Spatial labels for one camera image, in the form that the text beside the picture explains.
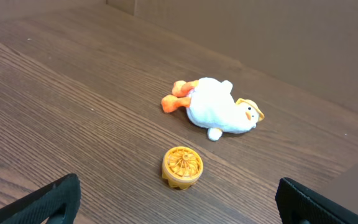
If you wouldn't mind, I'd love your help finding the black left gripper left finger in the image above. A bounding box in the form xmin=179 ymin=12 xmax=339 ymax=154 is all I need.
xmin=0 ymin=174 xmax=81 ymax=224

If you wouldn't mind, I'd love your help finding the white plush duck toy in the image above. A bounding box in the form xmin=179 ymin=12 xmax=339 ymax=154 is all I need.
xmin=161 ymin=77 xmax=265 ymax=141

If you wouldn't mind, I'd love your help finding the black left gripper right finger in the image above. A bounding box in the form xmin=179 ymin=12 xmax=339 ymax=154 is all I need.
xmin=275 ymin=177 xmax=358 ymax=224

